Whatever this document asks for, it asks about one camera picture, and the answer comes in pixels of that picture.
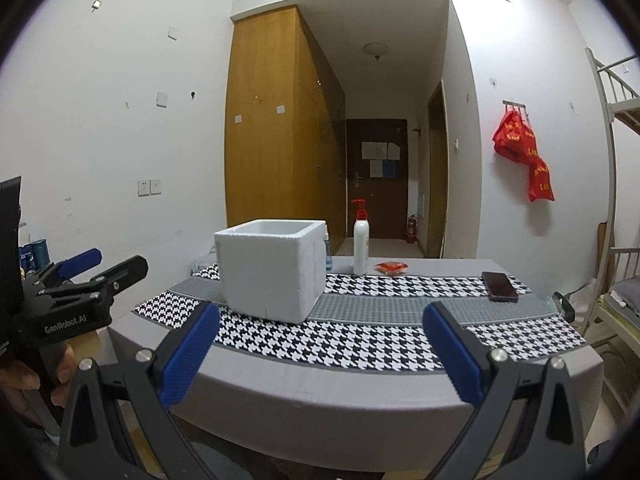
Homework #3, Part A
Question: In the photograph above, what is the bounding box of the metal bunk bed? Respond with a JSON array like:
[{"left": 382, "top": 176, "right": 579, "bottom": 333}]
[{"left": 582, "top": 47, "right": 640, "bottom": 411}]

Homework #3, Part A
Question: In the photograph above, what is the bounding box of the white foam box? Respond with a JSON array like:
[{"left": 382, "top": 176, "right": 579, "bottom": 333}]
[{"left": 214, "top": 218, "right": 328, "bottom": 324}]

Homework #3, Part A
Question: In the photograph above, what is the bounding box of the wooden wardrobe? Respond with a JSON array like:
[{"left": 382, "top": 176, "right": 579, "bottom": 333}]
[{"left": 225, "top": 5, "right": 347, "bottom": 256}]

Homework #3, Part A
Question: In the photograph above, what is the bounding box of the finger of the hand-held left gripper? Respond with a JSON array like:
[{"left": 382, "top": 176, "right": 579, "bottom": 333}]
[
  {"left": 22, "top": 247, "right": 104, "bottom": 291},
  {"left": 40, "top": 254, "right": 151, "bottom": 311}
]

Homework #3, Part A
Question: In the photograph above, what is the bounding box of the grey tablecloth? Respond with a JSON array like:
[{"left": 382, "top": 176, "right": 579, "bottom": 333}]
[{"left": 107, "top": 255, "right": 606, "bottom": 458}]

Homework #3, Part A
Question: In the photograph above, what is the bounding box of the wooden side door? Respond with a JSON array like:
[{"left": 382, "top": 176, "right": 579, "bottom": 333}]
[{"left": 426, "top": 80, "right": 449, "bottom": 259}]

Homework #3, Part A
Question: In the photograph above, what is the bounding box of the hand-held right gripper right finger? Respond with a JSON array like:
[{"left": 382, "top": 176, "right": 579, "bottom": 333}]
[{"left": 410, "top": 302, "right": 588, "bottom": 480}]

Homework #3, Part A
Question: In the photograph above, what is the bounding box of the grey pillow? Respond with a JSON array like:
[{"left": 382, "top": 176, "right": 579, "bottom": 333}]
[{"left": 611, "top": 276, "right": 640, "bottom": 311}]

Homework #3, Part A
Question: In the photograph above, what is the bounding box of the bed mattress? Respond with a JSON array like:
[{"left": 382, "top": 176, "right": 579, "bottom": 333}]
[{"left": 597, "top": 292, "right": 640, "bottom": 358}]

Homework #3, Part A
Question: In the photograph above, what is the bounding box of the person's left hand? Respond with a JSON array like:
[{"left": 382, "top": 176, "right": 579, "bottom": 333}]
[{"left": 0, "top": 342, "right": 77, "bottom": 428}]

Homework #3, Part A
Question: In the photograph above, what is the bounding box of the red plastic bag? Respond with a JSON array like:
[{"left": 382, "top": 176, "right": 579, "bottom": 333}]
[
  {"left": 492, "top": 110, "right": 538, "bottom": 163},
  {"left": 527, "top": 156, "right": 555, "bottom": 203}
]

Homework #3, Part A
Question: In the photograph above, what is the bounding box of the white pump lotion bottle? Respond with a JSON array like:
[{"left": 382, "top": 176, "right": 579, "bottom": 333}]
[{"left": 350, "top": 199, "right": 371, "bottom": 277}]

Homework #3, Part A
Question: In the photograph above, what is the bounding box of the black smartphone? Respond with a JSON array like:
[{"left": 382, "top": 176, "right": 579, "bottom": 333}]
[{"left": 481, "top": 271, "right": 520, "bottom": 303}]

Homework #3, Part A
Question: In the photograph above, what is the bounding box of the dark brown door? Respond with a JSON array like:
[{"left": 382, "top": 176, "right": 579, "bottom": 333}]
[{"left": 345, "top": 119, "right": 408, "bottom": 241}]

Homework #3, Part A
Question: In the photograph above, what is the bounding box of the leaning wooden board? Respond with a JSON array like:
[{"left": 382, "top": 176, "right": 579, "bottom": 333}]
[{"left": 595, "top": 222, "right": 608, "bottom": 281}]

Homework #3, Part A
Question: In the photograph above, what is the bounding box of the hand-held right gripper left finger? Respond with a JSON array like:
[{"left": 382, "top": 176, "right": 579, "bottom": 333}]
[{"left": 56, "top": 300, "right": 236, "bottom": 480}]

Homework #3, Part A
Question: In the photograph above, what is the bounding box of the brown cardboard box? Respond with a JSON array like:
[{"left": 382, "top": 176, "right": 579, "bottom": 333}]
[{"left": 67, "top": 332, "right": 108, "bottom": 376}]

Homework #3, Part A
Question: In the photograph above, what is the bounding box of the houndstooth table runner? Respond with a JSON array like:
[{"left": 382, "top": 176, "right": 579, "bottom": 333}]
[{"left": 132, "top": 262, "right": 587, "bottom": 374}]

